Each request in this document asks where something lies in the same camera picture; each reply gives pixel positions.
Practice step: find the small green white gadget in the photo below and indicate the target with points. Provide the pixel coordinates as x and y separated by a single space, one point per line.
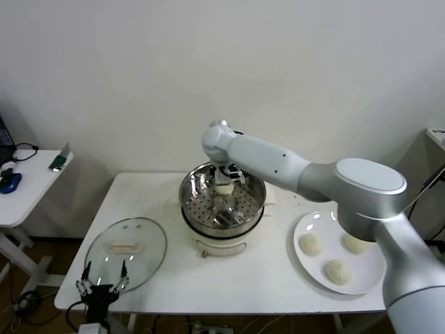
7 173

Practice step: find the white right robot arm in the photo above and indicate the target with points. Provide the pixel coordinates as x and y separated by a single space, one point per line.
313 174

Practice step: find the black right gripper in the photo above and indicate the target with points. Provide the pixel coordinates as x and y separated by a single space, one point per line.
222 176

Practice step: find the white round plate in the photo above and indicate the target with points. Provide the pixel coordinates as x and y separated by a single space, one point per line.
313 271

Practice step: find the white side table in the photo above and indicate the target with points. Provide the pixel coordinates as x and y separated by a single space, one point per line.
31 195

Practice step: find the blue handheld device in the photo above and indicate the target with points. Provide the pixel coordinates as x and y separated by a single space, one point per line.
10 184

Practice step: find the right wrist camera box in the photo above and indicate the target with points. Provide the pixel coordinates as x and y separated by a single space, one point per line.
240 178

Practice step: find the stainless steel steamer basket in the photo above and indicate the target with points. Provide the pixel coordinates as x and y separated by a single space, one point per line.
205 212

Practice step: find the white electric cooker pot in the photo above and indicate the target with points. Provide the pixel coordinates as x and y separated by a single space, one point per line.
222 243

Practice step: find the white steamed baozi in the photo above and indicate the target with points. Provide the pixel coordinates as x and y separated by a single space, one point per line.
224 190
354 245
338 272
311 244

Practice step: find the floor power strip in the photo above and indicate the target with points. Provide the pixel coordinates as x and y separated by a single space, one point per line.
212 330

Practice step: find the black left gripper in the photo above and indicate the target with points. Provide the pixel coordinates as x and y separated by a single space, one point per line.
99 299

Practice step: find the white cabinet with label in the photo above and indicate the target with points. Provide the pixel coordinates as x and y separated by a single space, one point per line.
436 139

